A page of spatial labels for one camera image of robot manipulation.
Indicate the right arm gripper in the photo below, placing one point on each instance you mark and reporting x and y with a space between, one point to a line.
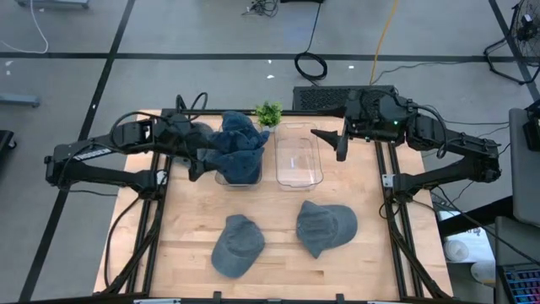
363 116

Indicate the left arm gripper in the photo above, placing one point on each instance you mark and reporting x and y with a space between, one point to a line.
185 141

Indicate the grey denim cap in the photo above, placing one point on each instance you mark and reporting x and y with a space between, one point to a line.
204 128
236 247
325 228

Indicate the dark blue denim cap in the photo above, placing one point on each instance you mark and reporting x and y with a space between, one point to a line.
236 120
242 166
240 141

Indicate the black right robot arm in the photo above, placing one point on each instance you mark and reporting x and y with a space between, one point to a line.
443 173

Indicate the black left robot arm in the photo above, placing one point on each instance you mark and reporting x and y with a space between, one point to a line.
105 177

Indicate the black vented box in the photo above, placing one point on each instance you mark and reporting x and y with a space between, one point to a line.
316 98

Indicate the clear plastic bin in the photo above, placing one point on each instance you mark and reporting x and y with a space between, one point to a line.
297 160
218 180

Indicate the green plant in white pot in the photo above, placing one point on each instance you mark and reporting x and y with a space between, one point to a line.
268 113

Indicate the black desk beam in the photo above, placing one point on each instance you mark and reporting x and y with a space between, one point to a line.
476 217

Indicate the grey metal floor bar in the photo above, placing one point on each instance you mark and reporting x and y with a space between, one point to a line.
52 3
19 100

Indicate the white paper roll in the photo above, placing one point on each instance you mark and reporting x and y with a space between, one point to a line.
456 251

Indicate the black floor device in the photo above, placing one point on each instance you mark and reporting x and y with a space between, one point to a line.
5 141

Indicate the black device on desk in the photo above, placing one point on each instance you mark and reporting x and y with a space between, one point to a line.
532 131

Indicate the grey desk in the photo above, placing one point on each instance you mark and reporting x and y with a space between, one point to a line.
527 177

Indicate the black floor fan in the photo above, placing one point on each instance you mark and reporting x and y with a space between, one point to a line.
526 29

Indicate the backlit rainbow keyboard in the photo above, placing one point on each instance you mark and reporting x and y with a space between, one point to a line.
523 287

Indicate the white frame bracket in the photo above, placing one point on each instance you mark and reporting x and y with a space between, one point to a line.
387 180
162 177

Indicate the black aluminium table frame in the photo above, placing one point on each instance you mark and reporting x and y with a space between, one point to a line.
198 302

